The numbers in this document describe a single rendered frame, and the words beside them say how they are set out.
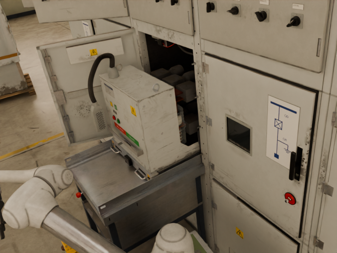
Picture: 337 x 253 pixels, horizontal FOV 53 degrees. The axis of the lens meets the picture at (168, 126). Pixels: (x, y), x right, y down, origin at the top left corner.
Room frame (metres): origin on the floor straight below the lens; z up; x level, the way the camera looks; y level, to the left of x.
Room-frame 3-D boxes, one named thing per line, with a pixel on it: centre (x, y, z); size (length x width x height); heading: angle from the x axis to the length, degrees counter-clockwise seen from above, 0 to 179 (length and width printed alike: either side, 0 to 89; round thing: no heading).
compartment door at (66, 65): (2.17, 0.43, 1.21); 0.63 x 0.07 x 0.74; 101
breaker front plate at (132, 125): (1.74, 0.26, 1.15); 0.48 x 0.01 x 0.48; 30
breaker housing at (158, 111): (1.87, 0.04, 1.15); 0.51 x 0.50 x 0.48; 120
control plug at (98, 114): (1.89, 0.42, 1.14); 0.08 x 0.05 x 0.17; 120
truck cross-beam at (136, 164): (1.75, 0.25, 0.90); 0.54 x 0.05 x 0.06; 30
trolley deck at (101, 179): (1.74, 0.26, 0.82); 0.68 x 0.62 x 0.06; 119
